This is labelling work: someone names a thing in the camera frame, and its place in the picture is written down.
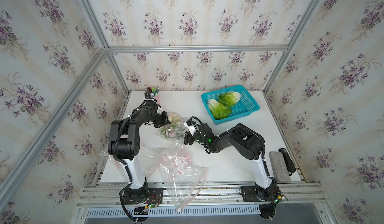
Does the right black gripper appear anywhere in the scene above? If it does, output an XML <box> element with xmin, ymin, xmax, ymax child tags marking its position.
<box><xmin>176</xmin><ymin>127</ymin><xmax>209</xmax><ymax>147</ymax></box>

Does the chinese cabbage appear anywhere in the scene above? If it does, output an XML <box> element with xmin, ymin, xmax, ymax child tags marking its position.
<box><xmin>159</xmin><ymin>119</ymin><xmax>186</xmax><ymax>141</ymax></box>
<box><xmin>207</xmin><ymin>99</ymin><xmax>232</xmax><ymax>120</ymax></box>
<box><xmin>218</xmin><ymin>92</ymin><xmax>241</xmax><ymax>108</ymax></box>

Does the zip-top bag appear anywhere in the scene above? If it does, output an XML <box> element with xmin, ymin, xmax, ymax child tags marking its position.
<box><xmin>158</xmin><ymin>141</ymin><xmax>207</xmax><ymax>213</ymax></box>
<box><xmin>99</xmin><ymin>144</ymin><xmax>166</xmax><ymax>184</ymax></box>
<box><xmin>158</xmin><ymin>112</ymin><xmax>188</xmax><ymax>142</ymax></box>

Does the teal plastic basket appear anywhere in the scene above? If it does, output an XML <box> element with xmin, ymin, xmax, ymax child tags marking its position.
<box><xmin>201</xmin><ymin>85</ymin><xmax>260</xmax><ymax>125</ymax></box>

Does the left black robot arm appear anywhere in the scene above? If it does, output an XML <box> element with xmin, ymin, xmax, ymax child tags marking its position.
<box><xmin>108</xmin><ymin>95</ymin><xmax>171</xmax><ymax>224</ymax></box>

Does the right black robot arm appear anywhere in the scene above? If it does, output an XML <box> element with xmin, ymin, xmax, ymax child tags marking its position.
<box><xmin>184</xmin><ymin>117</ymin><xmax>283</xmax><ymax>204</ymax></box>

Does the pink pen cup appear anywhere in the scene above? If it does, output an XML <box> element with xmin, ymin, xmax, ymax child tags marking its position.
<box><xmin>154</xmin><ymin>94</ymin><xmax>161</xmax><ymax>104</ymax></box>

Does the grey block with black device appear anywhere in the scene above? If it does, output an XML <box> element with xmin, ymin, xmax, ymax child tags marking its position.
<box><xmin>269</xmin><ymin>148</ymin><xmax>297</xmax><ymax>183</ymax></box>

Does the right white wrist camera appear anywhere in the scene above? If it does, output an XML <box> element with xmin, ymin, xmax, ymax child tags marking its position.
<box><xmin>184</xmin><ymin>121</ymin><xmax>197</xmax><ymax>136</ymax></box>

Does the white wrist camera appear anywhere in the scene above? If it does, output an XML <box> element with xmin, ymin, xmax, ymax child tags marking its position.
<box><xmin>156</xmin><ymin>105</ymin><xmax>164</xmax><ymax>115</ymax></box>
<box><xmin>184</xmin><ymin>121</ymin><xmax>197</xmax><ymax>136</ymax></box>

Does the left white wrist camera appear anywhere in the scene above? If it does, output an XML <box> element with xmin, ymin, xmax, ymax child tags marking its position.
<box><xmin>156</xmin><ymin>105</ymin><xmax>164</xmax><ymax>115</ymax></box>

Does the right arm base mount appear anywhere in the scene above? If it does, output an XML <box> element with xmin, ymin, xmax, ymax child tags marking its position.
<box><xmin>239</xmin><ymin>183</ymin><xmax>283</xmax><ymax>203</ymax></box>

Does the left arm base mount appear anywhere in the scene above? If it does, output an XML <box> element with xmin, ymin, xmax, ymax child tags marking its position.
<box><xmin>121</xmin><ymin>188</ymin><xmax>165</xmax><ymax>206</ymax></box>

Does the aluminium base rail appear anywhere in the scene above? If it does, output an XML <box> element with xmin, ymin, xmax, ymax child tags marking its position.
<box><xmin>76</xmin><ymin>182</ymin><xmax>326</xmax><ymax>208</ymax></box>

